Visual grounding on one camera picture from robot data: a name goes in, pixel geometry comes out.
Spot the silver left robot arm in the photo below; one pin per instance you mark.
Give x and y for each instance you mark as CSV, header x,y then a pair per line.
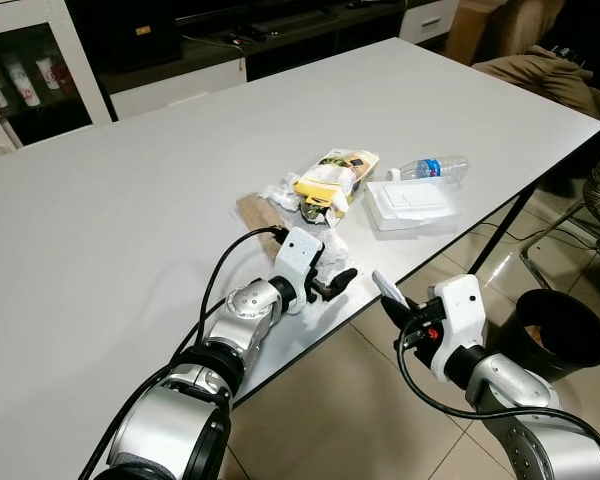
x,y
195,405

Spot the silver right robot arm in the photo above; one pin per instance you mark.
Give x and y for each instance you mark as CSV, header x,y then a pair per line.
x,y
525,405

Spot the brown trash piece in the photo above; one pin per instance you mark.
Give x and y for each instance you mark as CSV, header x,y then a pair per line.
x,y
546,334

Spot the black rubbish bin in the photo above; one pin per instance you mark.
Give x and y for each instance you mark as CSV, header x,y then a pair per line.
x,y
545,355

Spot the crumpled white tissue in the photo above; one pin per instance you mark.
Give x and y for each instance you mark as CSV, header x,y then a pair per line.
x,y
278,192
335,241

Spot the brown paper piece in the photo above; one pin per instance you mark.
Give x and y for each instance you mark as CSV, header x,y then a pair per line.
x,y
258,213

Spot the white foam food box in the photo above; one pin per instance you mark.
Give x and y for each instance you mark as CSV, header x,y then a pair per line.
x,y
415,205

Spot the yellow snack bag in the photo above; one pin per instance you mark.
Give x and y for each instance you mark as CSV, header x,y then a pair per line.
x,y
338,178

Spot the black table leg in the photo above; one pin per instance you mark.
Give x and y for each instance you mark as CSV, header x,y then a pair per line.
x,y
515,232

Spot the clear plastic water bottle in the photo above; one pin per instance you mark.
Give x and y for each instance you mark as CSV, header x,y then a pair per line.
x,y
435,167

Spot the white low drawer unit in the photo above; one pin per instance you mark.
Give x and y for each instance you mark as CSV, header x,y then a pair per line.
x,y
175,90

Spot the brown cushion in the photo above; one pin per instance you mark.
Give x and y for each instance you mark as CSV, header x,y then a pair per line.
x,y
550,85

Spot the small white drawer cabinet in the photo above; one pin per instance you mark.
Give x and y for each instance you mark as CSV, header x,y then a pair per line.
x,y
430,20

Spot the black television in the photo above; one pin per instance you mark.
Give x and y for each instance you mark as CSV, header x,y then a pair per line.
x,y
130,30

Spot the white glass door cabinet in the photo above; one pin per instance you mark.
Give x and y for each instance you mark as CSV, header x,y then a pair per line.
x,y
60,50

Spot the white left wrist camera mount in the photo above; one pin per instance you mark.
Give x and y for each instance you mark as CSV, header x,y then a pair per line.
x,y
296,252

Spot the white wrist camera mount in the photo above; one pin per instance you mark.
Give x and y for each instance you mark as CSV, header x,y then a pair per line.
x,y
296,252
460,310

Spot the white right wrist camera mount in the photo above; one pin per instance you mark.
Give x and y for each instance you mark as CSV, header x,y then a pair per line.
x,y
460,310

